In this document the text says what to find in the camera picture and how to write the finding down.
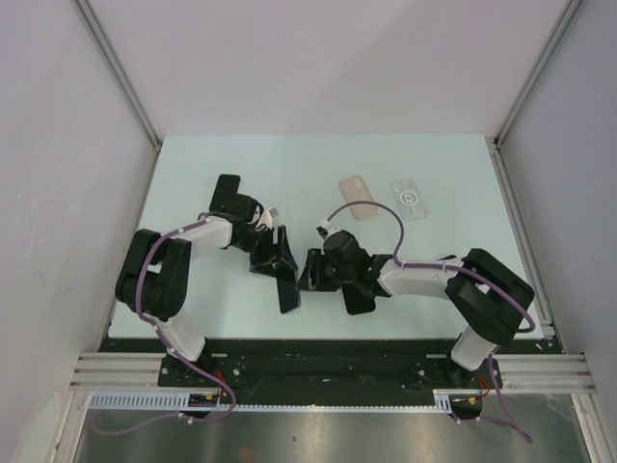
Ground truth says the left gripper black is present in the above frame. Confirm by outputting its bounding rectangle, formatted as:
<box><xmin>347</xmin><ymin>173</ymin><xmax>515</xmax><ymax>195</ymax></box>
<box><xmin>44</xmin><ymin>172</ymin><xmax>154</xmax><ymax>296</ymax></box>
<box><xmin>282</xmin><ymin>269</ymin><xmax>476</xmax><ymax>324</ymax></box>
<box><xmin>233</xmin><ymin>225</ymin><xmax>297</xmax><ymax>277</ymax></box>

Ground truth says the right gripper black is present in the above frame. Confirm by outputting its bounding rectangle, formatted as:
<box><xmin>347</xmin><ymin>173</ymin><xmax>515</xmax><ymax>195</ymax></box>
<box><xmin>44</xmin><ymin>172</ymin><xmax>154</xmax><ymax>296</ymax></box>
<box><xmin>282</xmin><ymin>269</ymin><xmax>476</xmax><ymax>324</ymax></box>
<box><xmin>295</xmin><ymin>249</ymin><xmax>355</xmax><ymax>292</ymax></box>

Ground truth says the teal phone black screen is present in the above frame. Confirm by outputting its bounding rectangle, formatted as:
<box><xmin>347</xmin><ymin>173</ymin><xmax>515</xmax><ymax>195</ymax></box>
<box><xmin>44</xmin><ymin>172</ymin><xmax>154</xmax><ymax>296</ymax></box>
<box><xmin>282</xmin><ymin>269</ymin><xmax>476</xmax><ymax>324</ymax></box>
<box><xmin>275</xmin><ymin>265</ymin><xmax>301</xmax><ymax>313</ymax></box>

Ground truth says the beige pink phone case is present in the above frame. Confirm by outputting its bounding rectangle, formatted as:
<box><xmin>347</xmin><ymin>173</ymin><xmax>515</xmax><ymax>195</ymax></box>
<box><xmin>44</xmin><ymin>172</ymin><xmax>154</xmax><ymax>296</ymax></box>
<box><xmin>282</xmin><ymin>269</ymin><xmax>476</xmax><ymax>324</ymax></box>
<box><xmin>338</xmin><ymin>176</ymin><xmax>378</xmax><ymax>220</ymax></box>

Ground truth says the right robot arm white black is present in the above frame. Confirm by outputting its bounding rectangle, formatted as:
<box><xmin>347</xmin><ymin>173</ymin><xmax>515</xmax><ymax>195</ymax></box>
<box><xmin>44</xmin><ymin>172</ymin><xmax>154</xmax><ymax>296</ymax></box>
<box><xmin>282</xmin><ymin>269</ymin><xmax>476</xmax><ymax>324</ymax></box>
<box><xmin>298</xmin><ymin>231</ymin><xmax>535</xmax><ymax>387</ymax></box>

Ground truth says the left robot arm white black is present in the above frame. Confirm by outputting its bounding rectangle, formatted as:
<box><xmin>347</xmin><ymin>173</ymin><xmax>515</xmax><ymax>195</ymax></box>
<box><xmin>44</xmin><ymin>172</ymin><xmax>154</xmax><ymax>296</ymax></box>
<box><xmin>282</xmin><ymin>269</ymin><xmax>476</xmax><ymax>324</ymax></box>
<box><xmin>115</xmin><ymin>193</ymin><xmax>301</xmax><ymax>386</ymax></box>

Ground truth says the small black phone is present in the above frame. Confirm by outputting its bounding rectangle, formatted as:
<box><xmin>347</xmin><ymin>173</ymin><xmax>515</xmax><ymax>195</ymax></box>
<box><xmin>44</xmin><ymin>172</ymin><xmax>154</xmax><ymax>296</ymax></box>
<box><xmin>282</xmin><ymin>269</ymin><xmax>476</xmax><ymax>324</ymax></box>
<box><xmin>209</xmin><ymin>174</ymin><xmax>241</xmax><ymax>212</ymax></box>

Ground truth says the clear magsafe phone case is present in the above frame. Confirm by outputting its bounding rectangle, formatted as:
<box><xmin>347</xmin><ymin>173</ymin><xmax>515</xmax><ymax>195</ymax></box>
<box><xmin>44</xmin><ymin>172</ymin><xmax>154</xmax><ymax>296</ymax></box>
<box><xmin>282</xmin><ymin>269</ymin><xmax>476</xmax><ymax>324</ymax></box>
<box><xmin>389</xmin><ymin>178</ymin><xmax>428</xmax><ymax>222</ymax></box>

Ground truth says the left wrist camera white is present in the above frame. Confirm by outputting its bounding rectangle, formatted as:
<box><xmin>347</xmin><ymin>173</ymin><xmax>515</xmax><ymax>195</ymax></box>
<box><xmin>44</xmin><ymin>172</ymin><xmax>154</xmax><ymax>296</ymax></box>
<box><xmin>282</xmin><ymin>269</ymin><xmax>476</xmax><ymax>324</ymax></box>
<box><xmin>255</xmin><ymin>207</ymin><xmax>281</xmax><ymax>231</ymax></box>

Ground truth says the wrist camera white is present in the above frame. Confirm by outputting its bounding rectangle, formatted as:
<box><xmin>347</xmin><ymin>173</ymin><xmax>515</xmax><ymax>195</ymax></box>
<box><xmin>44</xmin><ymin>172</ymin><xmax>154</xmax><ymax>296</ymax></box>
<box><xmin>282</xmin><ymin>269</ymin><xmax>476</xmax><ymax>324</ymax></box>
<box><xmin>316</xmin><ymin>219</ymin><xmax>338</xmax><ymax>240</ymax></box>
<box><xmin>255</xmin><ymin>207</ymin><xmax>281</xmax><ymax>231</ymax></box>

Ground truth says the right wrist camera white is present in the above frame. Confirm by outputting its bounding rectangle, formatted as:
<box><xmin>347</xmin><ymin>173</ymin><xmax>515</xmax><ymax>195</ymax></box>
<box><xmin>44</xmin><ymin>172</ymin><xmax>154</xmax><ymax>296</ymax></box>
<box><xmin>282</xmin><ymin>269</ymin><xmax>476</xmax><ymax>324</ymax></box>
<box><xmin>316</xmin><ymin>219</ymin><xmax>338</xmax><ymax>240</ymax></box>

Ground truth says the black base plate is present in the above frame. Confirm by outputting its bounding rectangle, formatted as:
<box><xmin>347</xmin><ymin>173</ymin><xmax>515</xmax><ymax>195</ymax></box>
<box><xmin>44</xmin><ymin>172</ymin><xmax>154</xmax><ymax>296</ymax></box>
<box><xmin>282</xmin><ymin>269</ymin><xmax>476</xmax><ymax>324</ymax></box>
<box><xmin>102</xmin><ymin>339</ymin><xmax>540</xmax><ymax>405</ymax></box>

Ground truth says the white slotted cable duct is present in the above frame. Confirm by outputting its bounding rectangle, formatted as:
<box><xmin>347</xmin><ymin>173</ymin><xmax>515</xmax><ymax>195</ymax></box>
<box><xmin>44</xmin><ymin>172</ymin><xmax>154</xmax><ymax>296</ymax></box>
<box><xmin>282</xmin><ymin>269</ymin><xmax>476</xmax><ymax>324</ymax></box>
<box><xmin>88</xmin><ymin>391</ymin><xmax>484</xmax><ymax>414</ymax></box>

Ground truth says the left aluminium corner post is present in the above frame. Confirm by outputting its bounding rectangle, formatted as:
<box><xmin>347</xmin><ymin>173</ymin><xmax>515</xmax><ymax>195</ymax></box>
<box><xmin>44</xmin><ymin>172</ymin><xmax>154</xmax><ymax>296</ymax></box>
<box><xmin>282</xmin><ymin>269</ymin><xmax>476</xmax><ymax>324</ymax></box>
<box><xmin>71</xmin><ymin>0</ymin><xmax>162</xmax><ymax>152</ymax></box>

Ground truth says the aluminium corner post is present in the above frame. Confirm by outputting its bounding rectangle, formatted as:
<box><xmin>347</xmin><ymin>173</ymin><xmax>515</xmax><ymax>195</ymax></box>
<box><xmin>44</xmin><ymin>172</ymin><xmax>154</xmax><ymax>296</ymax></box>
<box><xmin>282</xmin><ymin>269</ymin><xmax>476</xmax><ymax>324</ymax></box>
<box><xmin>493</xmin><ymin>0</ymin><xmax>586</xmax><ymax>149</ymax></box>
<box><xmin>71</xmin><ymin>0</ymin><xmax>162</xmax><ymax>152</ymax></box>

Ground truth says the right aluminium corner post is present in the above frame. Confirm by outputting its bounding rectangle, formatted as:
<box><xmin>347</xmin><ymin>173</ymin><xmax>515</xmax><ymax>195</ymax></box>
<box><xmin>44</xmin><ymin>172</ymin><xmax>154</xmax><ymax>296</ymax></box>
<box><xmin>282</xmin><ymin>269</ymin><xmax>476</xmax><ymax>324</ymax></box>
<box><xmin>493</xmin><ymin>0</ymin><xmax>586</xmax><ymax>149</ymax></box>

